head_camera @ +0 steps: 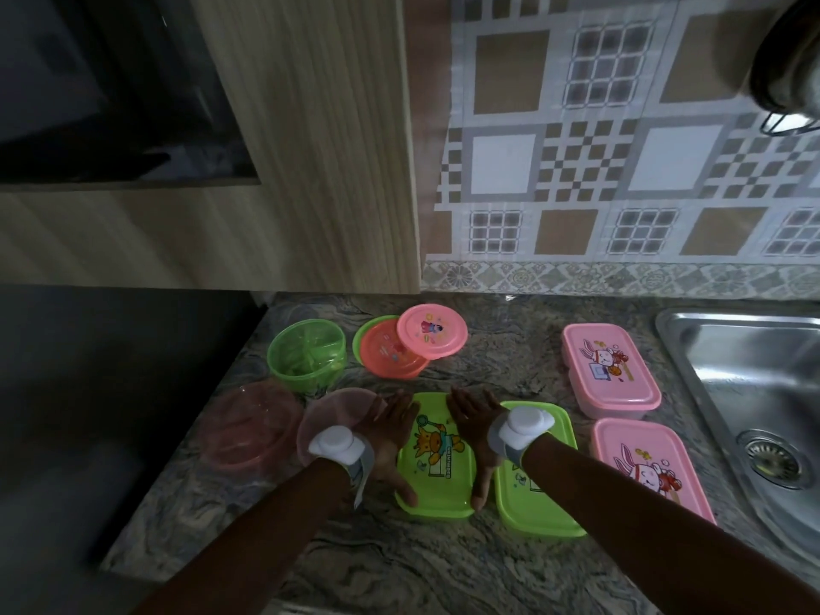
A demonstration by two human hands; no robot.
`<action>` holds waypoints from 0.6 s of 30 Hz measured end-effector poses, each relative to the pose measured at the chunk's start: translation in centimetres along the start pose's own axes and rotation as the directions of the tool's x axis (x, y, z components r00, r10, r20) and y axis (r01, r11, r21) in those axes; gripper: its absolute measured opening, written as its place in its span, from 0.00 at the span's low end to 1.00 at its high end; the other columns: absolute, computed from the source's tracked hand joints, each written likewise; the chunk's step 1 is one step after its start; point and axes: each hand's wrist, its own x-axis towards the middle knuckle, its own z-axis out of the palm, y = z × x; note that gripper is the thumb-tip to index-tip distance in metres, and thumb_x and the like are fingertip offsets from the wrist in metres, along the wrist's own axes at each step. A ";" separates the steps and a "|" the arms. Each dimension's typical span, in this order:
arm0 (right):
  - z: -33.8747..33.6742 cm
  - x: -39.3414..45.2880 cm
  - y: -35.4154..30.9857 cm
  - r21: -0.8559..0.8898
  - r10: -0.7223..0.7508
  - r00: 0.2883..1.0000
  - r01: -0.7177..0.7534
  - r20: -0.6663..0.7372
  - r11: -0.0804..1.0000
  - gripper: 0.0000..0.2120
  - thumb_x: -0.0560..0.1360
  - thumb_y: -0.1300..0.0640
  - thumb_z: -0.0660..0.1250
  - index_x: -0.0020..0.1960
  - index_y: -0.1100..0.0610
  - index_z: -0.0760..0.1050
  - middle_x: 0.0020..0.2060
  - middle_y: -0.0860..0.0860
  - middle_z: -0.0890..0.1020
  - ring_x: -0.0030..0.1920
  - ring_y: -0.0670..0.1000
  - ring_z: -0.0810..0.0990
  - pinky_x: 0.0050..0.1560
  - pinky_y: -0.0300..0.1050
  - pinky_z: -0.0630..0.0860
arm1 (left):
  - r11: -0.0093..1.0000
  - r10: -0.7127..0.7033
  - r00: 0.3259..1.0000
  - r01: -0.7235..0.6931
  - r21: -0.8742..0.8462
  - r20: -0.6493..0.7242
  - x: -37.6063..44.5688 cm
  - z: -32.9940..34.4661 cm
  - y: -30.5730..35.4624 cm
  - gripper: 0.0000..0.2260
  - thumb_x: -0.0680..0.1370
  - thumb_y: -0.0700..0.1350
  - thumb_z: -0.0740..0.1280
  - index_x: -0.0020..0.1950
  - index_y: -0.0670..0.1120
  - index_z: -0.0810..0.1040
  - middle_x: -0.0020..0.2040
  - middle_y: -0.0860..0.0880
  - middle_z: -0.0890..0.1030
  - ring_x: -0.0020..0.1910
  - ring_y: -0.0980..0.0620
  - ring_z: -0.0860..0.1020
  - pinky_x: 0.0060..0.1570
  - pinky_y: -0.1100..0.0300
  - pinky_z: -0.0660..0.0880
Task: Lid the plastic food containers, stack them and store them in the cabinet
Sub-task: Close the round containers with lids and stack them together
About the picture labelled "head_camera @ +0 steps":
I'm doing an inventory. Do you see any person's left hand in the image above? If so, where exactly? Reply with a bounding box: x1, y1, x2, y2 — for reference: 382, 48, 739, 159
358, 389, 421, 509

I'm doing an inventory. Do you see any person's right hand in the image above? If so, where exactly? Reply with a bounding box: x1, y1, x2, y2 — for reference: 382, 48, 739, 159
446, 387, 507, 512

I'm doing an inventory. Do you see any green rectangular giraffe lid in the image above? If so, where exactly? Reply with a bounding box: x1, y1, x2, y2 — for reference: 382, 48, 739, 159
395, 393, 478, 521
494, 401, 588, 540

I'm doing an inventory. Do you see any pink round container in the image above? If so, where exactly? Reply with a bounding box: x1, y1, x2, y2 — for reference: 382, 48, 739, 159
296, 387, 389, 468
196, 380, 303, 478

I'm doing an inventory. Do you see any orange round lid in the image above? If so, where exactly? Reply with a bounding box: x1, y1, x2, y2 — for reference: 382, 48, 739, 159
359, 318, 431, 381

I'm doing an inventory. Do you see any green round lid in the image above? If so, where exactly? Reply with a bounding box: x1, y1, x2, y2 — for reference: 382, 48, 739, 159
351, 315, 401, 366

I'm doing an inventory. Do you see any pink round lid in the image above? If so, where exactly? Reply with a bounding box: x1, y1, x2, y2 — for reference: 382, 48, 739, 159
396, 303, 469, 360

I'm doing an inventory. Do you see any green round container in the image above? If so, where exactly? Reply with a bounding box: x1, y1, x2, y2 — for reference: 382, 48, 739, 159
266, 318, 348, 396

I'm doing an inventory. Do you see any large pink rectangular container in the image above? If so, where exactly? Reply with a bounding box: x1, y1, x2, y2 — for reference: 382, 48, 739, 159
589, 417, 718, 526

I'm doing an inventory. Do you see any wooden cabinet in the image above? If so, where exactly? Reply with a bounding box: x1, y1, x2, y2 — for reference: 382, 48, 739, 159
0, 0, 453, 296

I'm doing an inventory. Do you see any person's left forearm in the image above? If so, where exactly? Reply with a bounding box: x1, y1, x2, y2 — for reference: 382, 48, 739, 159
131, 457, 354, 615

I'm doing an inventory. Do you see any person's right forearm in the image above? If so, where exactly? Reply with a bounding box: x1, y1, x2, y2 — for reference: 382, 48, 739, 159
522, 435, 820, 615

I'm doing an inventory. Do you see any white grey wrist tracker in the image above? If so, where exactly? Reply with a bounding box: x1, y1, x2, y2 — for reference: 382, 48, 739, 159
307, 425, 376, 510
486, 406, 557, 468

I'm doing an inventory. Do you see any steel sink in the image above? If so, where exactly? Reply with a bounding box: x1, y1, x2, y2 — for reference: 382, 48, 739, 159
654, 307, 820, 571

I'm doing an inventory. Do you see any steel sink drain strainer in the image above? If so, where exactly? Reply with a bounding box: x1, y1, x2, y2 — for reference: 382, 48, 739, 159
736, 428, 813, 491

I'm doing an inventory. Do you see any steel pan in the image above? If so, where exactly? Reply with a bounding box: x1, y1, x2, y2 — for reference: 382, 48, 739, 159
747, 0, 820, 137

